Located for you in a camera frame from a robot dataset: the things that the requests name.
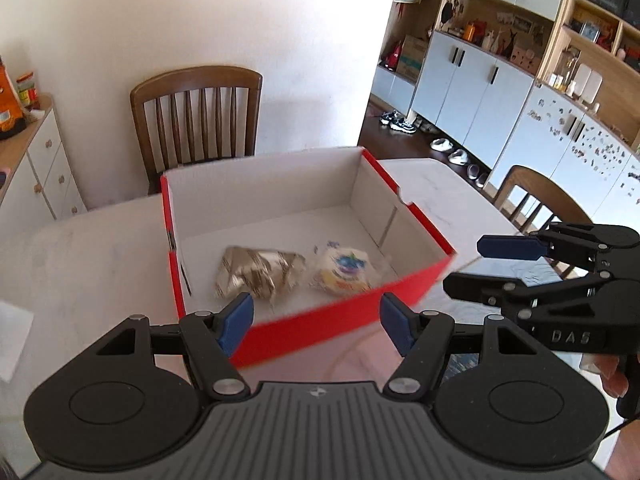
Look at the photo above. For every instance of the white storage canisters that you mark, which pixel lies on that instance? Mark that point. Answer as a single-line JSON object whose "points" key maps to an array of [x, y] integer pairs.
{"points": [[586, 84]]}

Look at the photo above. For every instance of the brown cardboard carton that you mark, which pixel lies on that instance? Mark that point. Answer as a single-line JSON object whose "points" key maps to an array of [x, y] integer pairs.
{"points": [[412, 57]]}

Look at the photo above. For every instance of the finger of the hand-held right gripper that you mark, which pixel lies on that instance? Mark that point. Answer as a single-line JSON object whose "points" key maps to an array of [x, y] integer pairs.
{"points": [[505, 246], [480, 287]]}

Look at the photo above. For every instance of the red bag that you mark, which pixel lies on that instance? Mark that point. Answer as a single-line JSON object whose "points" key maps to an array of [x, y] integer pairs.
{"points": [[392, 55]]}

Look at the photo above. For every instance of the white patterned desktop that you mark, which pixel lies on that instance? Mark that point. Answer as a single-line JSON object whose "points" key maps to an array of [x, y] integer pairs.
{"points": [[95, 265]]}

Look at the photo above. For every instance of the person's right hand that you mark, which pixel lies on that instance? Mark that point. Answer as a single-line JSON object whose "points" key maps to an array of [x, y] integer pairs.
{"points": [[616, 377]]}

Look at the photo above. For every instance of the brown wooden chair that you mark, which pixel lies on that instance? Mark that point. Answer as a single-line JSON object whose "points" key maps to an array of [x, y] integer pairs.
{"points": [[195, 110], [535, 182]]}

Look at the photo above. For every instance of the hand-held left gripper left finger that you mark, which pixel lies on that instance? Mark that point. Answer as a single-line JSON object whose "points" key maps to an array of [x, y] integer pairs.
{"points": [[238, 321]]}

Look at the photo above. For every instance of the gold foil snack packet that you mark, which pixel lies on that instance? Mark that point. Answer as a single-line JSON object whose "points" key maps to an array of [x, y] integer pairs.
{"points": [[257, 270]]}

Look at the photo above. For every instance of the white round snack packet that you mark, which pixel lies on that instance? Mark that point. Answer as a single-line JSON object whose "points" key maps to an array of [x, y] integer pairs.
{"points": [[342, 270]]}

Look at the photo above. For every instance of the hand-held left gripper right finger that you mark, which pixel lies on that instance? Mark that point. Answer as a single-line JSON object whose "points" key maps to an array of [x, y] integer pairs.
{"points": [[396, 321]]}

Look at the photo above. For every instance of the white stickered cabinet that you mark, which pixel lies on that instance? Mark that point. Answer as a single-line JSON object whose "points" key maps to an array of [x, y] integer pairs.
{"points": [[565, 155]]}

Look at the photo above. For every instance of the white sideboard with drawers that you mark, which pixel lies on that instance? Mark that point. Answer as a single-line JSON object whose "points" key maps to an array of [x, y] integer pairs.
{"points": [[47, 165]]}

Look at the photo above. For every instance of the pair of dark sneakers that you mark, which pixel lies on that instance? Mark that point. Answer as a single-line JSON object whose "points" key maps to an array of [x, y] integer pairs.
{"points": [[397, 121]]}

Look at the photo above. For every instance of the white two-door cabinet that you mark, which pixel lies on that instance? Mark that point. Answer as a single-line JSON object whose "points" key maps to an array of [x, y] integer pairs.
{"points": [[470, 95]]}

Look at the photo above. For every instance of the red cardboard box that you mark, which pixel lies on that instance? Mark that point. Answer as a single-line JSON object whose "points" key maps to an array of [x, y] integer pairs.
{"points": [[325, 325]]}

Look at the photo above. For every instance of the red-lidded jar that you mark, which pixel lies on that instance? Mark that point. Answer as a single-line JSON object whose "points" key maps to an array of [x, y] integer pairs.
{"points": [[27, 91]]}

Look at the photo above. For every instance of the orange bottle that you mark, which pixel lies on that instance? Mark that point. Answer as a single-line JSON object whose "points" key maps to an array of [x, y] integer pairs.
{"points": [[468, 32]]}

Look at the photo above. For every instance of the orange snack bag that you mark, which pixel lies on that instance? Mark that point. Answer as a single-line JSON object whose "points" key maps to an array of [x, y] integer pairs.
{"points": [[7, 105]]}

